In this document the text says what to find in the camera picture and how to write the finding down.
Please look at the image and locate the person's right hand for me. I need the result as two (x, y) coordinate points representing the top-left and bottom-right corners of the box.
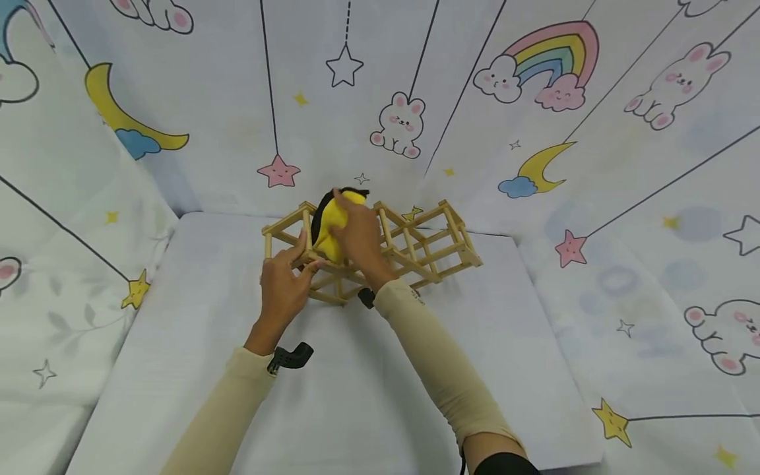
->
(328, 187), (398, 291)

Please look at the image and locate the person's left hand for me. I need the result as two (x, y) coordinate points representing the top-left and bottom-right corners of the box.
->
(259, 230), (326, 338)

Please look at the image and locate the yellow and black plush toy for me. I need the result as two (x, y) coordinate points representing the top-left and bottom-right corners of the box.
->
(309, 186), (371, 266)

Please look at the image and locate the wooden lattice rack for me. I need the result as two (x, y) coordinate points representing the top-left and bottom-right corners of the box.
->
(261, 199), (484, 308)

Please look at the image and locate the person's right forearm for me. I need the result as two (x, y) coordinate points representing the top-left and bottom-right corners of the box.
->
(373, 277), (542, 475)

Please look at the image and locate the person's left forearm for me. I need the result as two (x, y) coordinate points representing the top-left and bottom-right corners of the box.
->
(159, 322), (290, 475)

